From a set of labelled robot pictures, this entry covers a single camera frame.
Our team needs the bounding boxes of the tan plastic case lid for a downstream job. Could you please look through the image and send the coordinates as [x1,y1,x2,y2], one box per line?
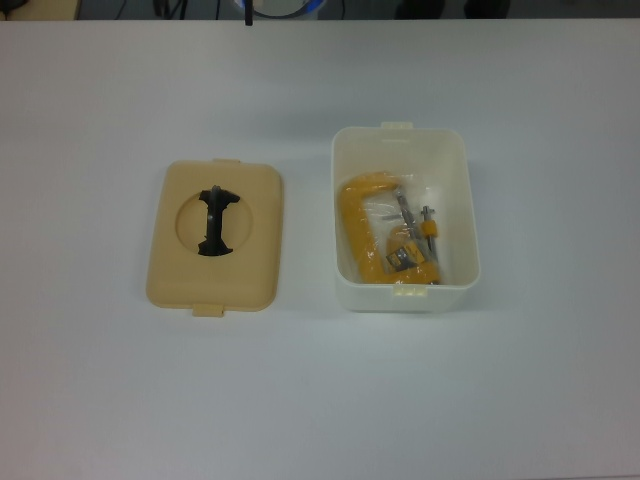
[140,158,285,318]

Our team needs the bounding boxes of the clear plastic bag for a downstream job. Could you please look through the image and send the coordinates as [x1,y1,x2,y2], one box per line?
[343,172,447,287]

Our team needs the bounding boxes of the yellow C-clamp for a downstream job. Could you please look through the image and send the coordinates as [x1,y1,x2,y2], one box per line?
[338,171,442,287]

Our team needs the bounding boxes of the white plastic case box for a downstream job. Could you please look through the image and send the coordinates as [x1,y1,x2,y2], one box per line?
[330,121,481,314]

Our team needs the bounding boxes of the white and blue round object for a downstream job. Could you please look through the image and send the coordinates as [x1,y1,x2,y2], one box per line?
[252,0,327,19]

